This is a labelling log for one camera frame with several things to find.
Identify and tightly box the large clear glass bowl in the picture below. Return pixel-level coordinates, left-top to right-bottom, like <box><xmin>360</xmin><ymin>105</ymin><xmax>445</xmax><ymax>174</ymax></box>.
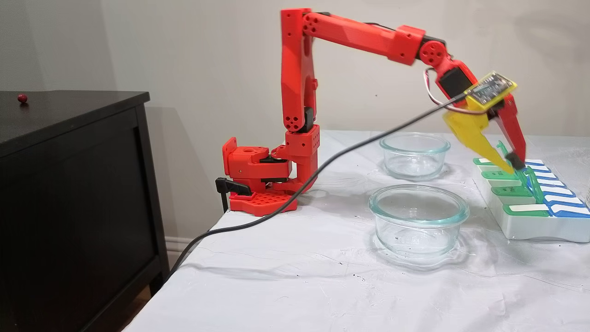
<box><xmin>368</xmin><ymin>184</ymin><xmax>471</xmax><ymax>259</ymax></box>

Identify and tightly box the black table clamp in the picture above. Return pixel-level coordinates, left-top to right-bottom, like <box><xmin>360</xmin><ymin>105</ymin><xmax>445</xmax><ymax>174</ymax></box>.
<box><xmin>215</xmin><ymin>177</ymin><xmax>253</xmax><ymax>213</ymax></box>

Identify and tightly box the red white black servo cable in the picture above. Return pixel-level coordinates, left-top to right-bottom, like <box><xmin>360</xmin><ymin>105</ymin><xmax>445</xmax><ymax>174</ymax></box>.
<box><xmin>424</xmin><ymin>68</ymin><xmax>490</xmax><ymax>115</ymax></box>

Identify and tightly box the small clear glass bowl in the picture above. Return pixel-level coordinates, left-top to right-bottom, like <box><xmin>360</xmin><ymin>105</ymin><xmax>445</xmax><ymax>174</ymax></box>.
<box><xmin>379</xmin><ymin>132</ymin><xmax>451</xmax><ymax>181</ymax></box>

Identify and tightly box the camera circuit board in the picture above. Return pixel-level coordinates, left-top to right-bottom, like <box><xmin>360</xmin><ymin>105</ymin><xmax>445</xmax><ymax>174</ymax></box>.
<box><xmin>464</xmin><ymin>71</ymin><xmax>518</xmax><ymax>111</ymax></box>

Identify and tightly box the white tablecloth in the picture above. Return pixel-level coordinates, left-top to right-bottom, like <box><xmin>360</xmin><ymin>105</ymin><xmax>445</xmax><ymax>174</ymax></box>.
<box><xmin>121</xmin><ymin>129</ymin><xmax>590</xmax><ymax>332</ymax></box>

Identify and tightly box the black wooden cabinet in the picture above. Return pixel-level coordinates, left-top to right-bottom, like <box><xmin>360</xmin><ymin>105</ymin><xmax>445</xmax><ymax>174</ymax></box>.
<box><xmin>0</xmin><ymin>90</ymin><xmax>171</xmax><ymax>332</ymax></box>

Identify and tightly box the thick black camera cable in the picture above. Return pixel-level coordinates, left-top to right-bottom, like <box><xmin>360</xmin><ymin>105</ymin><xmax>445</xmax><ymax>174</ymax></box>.
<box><xmin>165</xmin><ymin>94</ymin><xmax>468</xmax><ymax>278</ymax></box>

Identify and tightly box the weekly pill organizer box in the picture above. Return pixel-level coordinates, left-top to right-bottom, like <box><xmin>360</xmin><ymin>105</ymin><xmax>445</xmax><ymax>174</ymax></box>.
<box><xmin>471</xmin><ymin>141</ymin><xmax>590</xmax><ymax>243</ymax></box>

